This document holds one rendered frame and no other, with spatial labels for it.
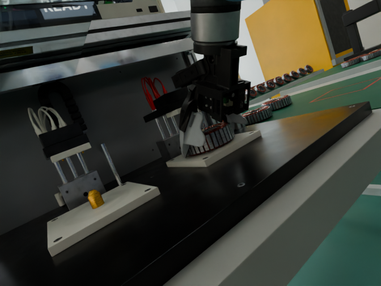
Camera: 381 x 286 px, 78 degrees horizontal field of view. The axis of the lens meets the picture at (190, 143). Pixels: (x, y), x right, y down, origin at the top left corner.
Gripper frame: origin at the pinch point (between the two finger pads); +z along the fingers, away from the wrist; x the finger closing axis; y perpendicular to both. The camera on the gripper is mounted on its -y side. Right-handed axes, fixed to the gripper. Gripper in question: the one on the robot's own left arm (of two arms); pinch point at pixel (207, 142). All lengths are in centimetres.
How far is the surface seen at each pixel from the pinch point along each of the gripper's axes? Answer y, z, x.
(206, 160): 7.5, -2.9, -7.2
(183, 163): 1.3, 0.9, -7.6
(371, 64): -9, 11, 133
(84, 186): -10.6, 4.9, -23.8
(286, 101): -11, 9, 50
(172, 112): -7.5, -5.6, -3.1
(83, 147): -5.7, -6.2, -22.4
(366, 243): 28, 75, 74
